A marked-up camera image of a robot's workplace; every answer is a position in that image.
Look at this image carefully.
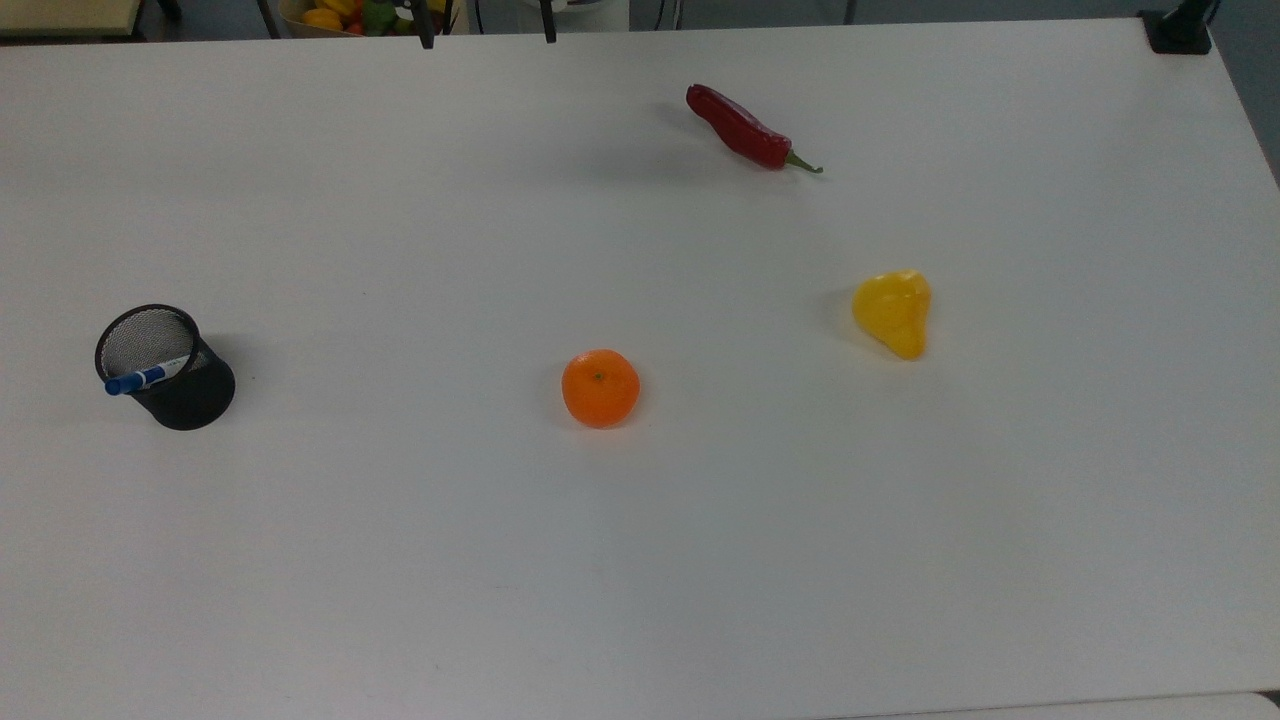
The blue white marker pen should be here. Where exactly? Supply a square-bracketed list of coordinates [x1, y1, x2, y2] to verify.
[104, 355, 191, 397]

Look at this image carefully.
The black mesh pen cup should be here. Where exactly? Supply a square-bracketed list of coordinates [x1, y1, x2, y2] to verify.
[94, 304, 237, 432]

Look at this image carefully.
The basket of toy fruit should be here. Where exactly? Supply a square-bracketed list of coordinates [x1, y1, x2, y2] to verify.
[278, 0, 459, 39]

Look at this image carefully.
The red chili pepper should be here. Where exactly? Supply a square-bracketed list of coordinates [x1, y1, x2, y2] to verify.
[685, 83, 824, 176]

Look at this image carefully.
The wooden side table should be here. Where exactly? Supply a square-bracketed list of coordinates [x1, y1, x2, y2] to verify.
[0, 0, 146, 41]

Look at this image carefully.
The orange mandarin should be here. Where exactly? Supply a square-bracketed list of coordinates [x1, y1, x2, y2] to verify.
[561, 348, 641, 430]

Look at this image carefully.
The yellow bell pepper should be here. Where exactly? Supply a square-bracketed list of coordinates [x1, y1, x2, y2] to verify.
[851, 268, 933, 361]

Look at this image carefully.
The black table clamp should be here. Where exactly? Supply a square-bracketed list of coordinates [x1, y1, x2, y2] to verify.
[1139, 0, 1219, 56]

